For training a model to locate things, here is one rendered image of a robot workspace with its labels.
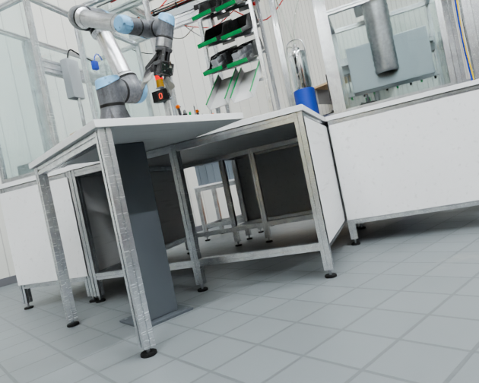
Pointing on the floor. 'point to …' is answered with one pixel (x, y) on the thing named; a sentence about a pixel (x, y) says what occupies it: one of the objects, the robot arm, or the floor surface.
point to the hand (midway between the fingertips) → (155, 93)
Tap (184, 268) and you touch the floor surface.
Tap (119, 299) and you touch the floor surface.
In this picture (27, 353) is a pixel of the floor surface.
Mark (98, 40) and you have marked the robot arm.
